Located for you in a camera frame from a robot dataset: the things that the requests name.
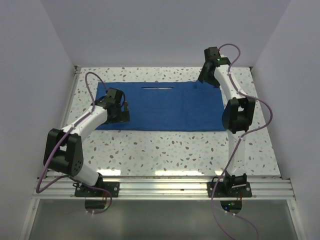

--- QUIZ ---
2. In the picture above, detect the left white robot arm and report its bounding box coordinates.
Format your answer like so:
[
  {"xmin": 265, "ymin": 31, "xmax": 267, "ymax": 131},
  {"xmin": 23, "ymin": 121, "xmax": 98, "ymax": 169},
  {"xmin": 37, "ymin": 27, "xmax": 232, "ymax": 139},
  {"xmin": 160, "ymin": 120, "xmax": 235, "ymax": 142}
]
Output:
[{"xmin": 41, "ymin": 88, "xmax": 130, "ymax": 197}]

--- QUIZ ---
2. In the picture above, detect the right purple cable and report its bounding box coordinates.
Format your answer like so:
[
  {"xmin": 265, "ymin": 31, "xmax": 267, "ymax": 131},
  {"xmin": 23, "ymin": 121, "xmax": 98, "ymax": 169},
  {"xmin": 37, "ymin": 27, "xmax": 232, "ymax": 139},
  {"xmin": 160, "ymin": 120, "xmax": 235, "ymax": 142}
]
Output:
[{"xmin": 210, "ymin": 43, "xmax": 273, "ymax": 240}]

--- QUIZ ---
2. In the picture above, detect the aluminium rail frame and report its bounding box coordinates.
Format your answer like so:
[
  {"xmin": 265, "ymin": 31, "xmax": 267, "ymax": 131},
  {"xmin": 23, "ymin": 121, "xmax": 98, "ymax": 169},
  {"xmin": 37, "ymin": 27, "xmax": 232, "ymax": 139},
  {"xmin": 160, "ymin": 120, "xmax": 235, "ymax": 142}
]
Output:
[{"xmin": 19, "ymin": 65, "xmax": 307, "ymax": 240}]

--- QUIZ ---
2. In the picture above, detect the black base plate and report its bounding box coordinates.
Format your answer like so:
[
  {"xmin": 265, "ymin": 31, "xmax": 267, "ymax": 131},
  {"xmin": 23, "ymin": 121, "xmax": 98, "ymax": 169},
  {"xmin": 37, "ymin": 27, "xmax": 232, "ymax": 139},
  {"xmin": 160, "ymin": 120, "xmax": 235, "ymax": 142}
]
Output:
[
  {"xmin": 72, "ymin": 181, "xmax": 120, "ymax": 198},
  {"xmin": 213, "ymin": 182, "xmax": 253, "ymax": 198}
]

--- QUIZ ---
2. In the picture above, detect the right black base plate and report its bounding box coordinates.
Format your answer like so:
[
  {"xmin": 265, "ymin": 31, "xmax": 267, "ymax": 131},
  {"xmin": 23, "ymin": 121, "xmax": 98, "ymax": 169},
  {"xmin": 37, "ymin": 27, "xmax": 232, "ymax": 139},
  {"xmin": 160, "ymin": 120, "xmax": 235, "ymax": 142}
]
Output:
[{"xmin": 213, "ymin": 182, "xmax": 253, "ymax": 198}]

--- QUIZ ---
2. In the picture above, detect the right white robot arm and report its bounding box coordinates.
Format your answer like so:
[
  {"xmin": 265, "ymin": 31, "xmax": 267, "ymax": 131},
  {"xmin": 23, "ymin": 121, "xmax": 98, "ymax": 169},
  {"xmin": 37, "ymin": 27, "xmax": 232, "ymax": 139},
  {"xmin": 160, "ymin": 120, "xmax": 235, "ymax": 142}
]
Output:
[{"xmin": 198, "ymin": 47, "xmax": 256, "ymax": 199}]

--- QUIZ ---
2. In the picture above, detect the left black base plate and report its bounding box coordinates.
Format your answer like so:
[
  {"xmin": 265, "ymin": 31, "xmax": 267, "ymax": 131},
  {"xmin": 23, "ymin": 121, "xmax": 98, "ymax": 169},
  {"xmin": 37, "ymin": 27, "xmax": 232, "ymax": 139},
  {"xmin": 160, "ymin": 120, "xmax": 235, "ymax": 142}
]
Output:
[{"xmin": 72, "ymin": 181, "xmax": 120, "ymax": 198}]

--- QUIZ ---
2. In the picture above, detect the blue surgical cloth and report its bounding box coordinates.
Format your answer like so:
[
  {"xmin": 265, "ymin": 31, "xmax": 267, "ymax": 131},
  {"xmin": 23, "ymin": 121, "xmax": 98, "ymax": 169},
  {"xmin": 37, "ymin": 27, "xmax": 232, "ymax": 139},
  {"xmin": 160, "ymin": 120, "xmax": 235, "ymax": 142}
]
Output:
[{"xmin": 97, "ymin": 81, "xmax": 225, "ymax": 132}]

